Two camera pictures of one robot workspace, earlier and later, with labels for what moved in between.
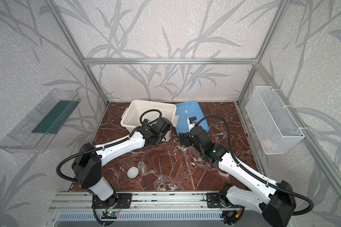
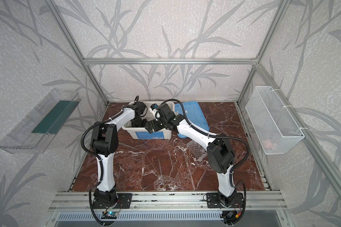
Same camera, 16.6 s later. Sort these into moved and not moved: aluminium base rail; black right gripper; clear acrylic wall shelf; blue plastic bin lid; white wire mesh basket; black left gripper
Moved: black right gripper; black left gripper
Not moved: blue plastic bin lid; clear acrylic wall shelf; white wire mesh basket; aluminium base rail
